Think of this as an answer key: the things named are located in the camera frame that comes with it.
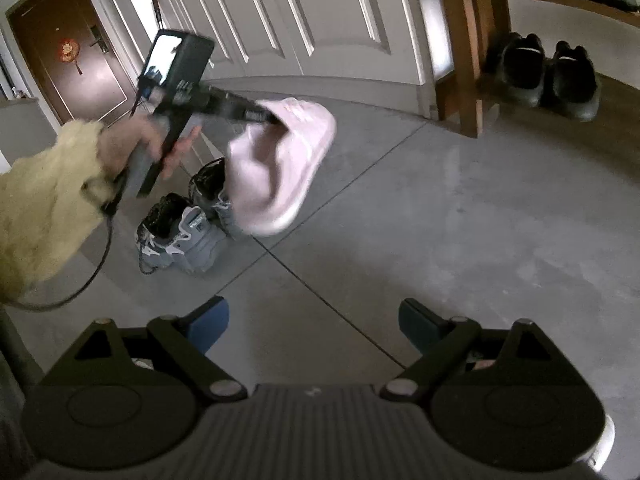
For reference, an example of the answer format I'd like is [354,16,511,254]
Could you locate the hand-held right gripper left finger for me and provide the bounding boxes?
[35,296,248,403]

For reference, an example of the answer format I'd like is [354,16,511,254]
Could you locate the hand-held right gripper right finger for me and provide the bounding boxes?
[380,298,596,403]

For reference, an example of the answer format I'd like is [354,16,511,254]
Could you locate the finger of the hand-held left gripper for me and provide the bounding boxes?
[242,99,282,127]

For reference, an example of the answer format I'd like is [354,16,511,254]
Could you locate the pink plush slipper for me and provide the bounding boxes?
[226,98,337,237]

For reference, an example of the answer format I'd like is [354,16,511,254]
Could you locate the person's left hand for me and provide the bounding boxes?
[97,111,202,181]

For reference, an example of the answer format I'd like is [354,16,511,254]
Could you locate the grey sneaker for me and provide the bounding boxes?
[189,157,251,240]
[136,194,226,275]

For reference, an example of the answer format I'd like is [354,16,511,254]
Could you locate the brown entrance door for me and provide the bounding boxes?
[9,0,130,125]

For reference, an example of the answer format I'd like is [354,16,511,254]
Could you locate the white panelled cabinet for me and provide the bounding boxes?
[95,0,441,121]

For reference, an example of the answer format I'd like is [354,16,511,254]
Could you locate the red door ornament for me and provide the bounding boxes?
[59,39,83,76]

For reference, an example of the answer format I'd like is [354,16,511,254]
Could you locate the wooden shoe rack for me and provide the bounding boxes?
[432,0,640,138]

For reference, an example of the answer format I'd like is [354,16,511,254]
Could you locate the black clog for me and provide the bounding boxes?
[542,40,601,122]
[495,34,547,108]

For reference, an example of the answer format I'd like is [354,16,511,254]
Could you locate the metal door handle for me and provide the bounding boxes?
[89,25,110,55]

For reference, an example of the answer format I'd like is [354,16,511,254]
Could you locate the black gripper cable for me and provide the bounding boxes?
[7,170,132,311]

